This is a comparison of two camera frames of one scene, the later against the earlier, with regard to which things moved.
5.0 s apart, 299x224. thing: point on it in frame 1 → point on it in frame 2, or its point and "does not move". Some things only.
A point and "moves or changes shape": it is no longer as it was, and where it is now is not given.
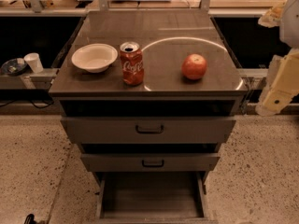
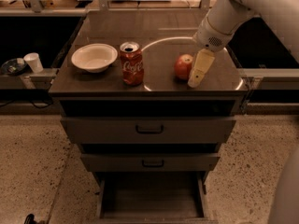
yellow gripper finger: (282, 84) → (211, 39)
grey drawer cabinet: (153, 96) does not move
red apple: (193, 66) moves or changes shape
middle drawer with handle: (153, 161) does not move
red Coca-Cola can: (132, 63) does not move
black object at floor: (30, 219) does not move
